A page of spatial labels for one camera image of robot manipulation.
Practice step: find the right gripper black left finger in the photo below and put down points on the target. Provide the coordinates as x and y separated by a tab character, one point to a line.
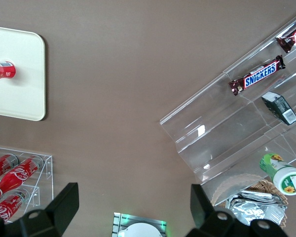
64	202

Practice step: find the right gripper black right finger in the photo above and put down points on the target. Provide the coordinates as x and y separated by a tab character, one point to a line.
199	205

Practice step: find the light brown deep wicker basket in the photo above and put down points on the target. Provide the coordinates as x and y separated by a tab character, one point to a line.
269	185

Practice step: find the beige plastic serving tray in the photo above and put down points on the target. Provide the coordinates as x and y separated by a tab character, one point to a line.
19	86

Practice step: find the clear acrylic bottle rack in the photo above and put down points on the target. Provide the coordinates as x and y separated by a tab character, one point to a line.
48	168

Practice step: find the red cola bottle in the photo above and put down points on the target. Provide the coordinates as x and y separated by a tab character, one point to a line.
3	164
7	207
17	175

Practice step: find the silver foil bag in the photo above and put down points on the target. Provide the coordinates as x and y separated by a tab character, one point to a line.
256	207

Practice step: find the clear acrylic stepped display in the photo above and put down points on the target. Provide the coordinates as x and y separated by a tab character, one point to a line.
212	133

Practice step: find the green white plastic bottle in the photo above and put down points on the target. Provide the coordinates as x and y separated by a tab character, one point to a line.
283	177

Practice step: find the small black white box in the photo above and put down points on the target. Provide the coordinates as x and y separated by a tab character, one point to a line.
280	107

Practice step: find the brown snickers bar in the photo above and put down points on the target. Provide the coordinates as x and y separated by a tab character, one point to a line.
257	75
292	37

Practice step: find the red white yogurt cup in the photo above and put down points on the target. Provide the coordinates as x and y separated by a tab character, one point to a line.
3	70

